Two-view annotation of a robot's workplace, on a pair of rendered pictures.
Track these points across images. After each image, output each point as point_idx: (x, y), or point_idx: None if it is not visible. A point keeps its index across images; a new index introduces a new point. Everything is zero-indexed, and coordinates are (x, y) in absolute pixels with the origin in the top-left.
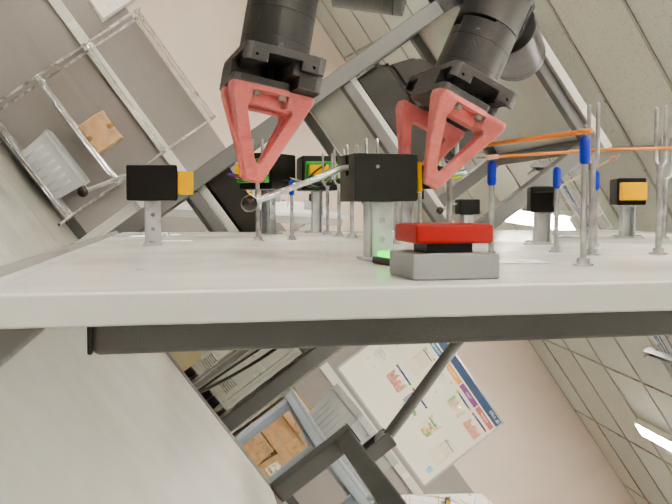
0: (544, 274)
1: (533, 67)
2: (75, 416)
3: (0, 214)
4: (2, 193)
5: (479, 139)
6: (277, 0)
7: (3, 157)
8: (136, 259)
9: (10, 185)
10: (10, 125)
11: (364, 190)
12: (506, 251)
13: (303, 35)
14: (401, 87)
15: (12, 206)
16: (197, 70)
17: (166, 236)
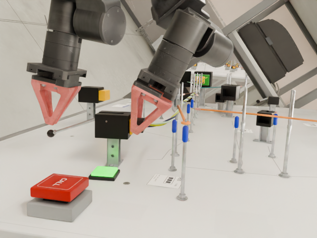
0: (118, 216)
1: (222, 61)
2: None
3: (138, 70)
4: (141, 61)
5: (156, 111)
6: (51, 39)
7: (145, 46)
8: (24, 147)
9: (145, 57)
10: (149, 33)
11: (99, 132)
12: (211, 156)
13: (65, 56)
14: (261, 33)
15: (144, 66)
16: (223, 8)
17: (125, 107)
